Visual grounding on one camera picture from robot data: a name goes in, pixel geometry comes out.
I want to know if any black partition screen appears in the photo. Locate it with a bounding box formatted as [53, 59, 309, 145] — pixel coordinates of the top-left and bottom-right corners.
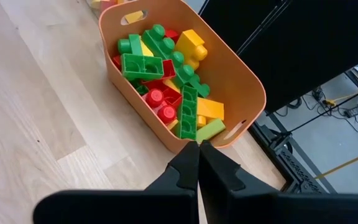
[197, 0, 358, 114]

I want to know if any orange plastic bin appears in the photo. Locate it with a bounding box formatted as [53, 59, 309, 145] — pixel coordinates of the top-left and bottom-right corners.
[98, 0, 267, 154]

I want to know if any thin yellow bar block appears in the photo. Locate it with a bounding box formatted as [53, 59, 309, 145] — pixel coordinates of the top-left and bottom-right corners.
[140, 39, 154, 57]

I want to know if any large red block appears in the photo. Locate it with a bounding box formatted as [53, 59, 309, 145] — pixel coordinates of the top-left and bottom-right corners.
[143, 79, 183, 108]

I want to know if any small red block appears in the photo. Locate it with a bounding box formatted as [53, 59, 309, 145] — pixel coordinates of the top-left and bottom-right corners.
[100, 0, 116, 12]

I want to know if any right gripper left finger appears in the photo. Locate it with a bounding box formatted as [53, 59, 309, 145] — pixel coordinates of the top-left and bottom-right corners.
[32, 141, 200, 224]

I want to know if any black power adapter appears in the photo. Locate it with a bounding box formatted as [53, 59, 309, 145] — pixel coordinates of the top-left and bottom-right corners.
[343, 106, 358, 118]

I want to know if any clear plastic bin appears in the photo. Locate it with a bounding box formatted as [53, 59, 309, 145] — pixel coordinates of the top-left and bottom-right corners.
[85, 0, 136, 13]

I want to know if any long green stud block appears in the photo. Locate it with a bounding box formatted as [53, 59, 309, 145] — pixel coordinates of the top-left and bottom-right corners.
[177, 85, 198, 140]
[170, 51, 211, 98]

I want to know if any light green bar block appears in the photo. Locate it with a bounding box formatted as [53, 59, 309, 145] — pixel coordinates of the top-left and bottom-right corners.
[196, 118, 226, 144]

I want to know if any yellow hanging cable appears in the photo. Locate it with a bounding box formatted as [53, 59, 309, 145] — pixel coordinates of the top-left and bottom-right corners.
[314, 149, 358, 180]

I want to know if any red stud block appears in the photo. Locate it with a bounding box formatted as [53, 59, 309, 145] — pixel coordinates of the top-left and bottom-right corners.
[165, 29, 180, 43]
[144, 88, 178, 124]
[162, 58, 177, 79]

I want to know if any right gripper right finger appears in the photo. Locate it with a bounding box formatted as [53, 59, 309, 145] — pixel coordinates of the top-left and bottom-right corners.
[199, 139, 358, 224]

